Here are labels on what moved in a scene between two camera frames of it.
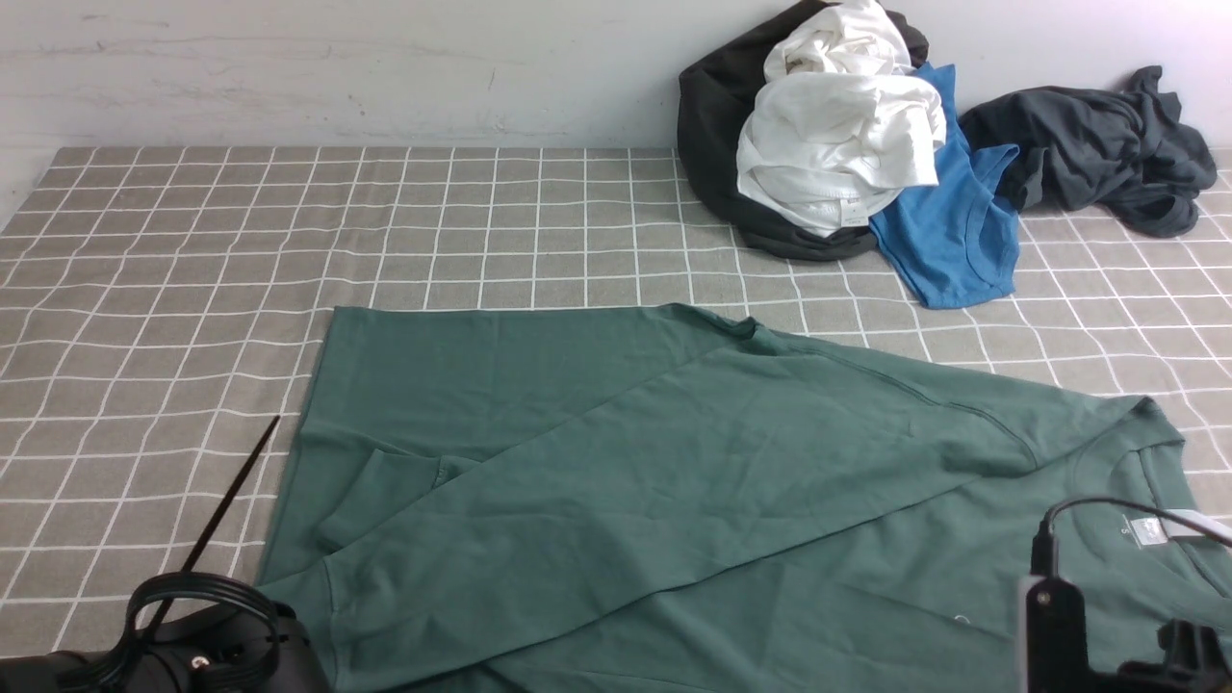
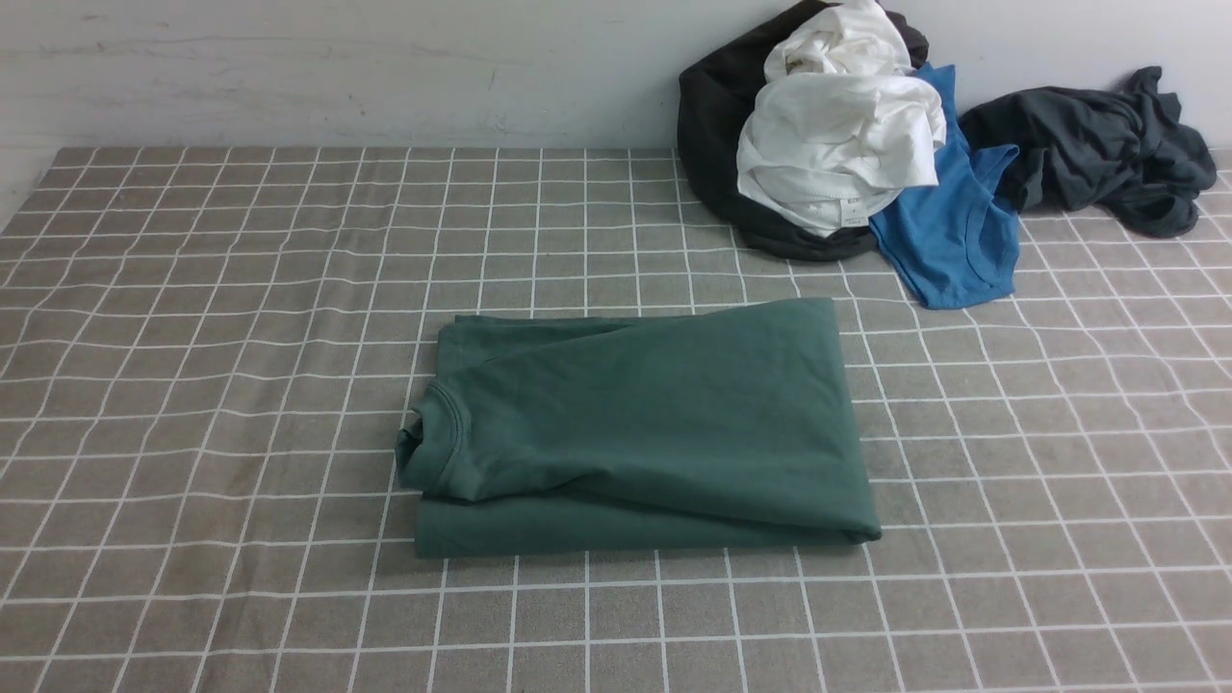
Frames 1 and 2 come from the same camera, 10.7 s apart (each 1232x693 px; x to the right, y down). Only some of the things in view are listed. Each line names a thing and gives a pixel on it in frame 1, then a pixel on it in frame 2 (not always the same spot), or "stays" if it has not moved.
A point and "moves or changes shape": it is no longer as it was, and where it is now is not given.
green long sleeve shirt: [680, 499] moves or changes shape
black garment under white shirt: [714, 97] stays
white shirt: [843, 123] stays
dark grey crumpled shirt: [1128, 154] stays
